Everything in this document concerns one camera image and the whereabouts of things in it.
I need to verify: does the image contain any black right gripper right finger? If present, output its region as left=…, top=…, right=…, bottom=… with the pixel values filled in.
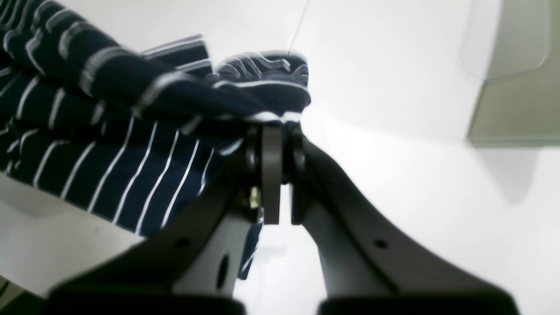
left=286, top=127, right=519, bottom=315

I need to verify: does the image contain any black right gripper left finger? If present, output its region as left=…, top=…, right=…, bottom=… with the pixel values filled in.
left=44, top=125, right=283, bottom=315

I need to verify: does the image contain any navy white striped t-shirt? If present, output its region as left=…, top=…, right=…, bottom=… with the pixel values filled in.
left=0, top=0, right=312, bottom=280

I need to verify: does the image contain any grey chair back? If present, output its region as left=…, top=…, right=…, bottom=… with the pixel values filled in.
left=461, top=0, right=560, bottom=147

